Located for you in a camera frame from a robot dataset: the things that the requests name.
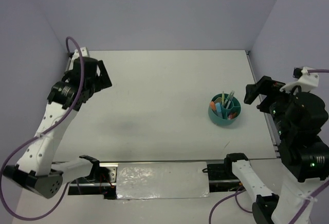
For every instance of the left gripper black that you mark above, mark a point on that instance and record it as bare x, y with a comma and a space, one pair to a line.
104, 82

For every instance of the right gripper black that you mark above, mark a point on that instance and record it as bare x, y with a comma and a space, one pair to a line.
265, 84

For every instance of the green highlighter pen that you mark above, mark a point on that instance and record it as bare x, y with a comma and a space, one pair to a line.
228, 98

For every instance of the yellow highlighter pen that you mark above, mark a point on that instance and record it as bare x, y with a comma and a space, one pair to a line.
223, 98

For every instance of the pink highlighter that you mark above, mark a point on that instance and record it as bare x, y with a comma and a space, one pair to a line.
234, 115

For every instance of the white eraser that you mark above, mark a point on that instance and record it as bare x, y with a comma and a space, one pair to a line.
218, 100

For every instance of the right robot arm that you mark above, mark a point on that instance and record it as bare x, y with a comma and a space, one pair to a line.
299, 116

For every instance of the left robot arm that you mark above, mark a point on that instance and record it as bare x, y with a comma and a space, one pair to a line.
35, 170

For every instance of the teal round pen holder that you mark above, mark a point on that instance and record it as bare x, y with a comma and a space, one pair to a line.
235, 106

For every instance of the blue marker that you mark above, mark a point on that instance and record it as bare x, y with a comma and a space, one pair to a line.
218, 110

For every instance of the silver foil sheet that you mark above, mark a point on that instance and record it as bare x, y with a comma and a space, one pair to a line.
168, 180

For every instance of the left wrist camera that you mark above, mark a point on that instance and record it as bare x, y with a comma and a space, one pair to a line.
83, 51

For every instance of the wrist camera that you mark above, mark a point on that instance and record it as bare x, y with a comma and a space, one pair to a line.
305, 79
83, 51

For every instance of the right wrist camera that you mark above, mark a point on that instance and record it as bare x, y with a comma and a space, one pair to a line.
305, 79

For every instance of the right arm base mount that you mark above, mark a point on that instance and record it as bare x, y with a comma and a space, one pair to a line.
219, 179

